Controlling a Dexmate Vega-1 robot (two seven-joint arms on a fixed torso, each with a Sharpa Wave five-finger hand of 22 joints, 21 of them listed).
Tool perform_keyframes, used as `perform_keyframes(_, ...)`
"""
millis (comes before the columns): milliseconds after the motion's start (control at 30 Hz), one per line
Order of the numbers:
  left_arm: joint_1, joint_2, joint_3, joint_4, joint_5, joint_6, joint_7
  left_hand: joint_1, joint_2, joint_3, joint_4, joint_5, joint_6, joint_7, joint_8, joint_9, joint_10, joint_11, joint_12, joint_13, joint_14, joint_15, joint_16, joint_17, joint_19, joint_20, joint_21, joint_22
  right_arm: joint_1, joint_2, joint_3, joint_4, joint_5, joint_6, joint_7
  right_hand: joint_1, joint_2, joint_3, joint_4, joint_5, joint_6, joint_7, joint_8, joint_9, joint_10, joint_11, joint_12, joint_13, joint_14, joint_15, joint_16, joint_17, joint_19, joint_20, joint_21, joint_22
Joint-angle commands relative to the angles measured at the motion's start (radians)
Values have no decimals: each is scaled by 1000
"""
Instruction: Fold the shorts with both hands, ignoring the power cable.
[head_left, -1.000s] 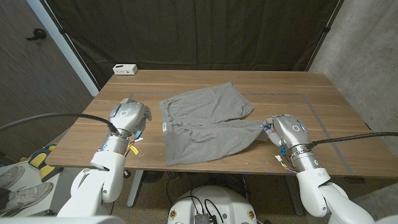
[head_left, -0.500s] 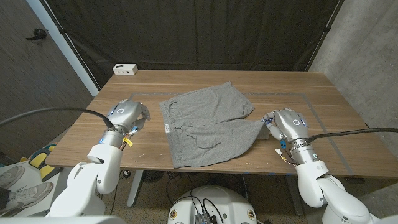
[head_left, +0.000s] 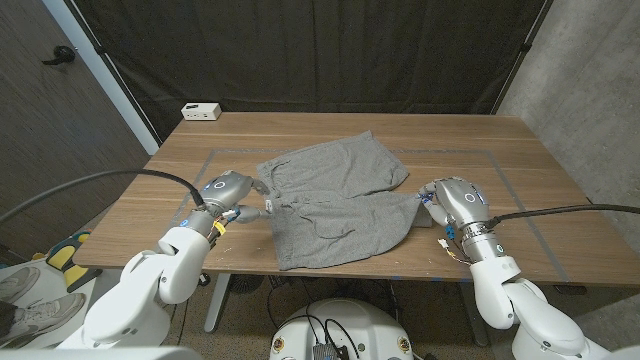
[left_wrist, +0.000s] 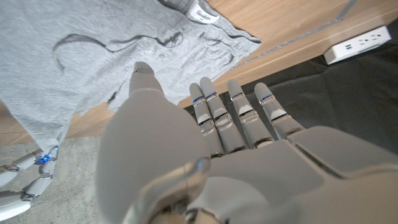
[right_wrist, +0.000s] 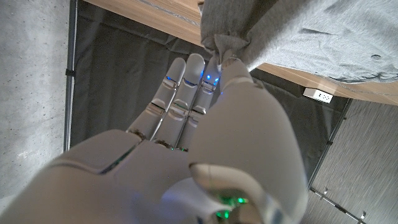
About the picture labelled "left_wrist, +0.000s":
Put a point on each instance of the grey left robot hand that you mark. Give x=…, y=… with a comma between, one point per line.
x=280, y=180

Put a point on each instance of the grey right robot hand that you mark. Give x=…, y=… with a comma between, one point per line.
x=43, y=160

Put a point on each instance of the grey fabric shorts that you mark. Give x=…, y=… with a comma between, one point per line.
x=62, y=77

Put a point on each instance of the white power strip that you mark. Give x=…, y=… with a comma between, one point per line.
x=357, y=45

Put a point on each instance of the black backdrop curtain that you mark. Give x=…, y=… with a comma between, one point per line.
x=342, y=93

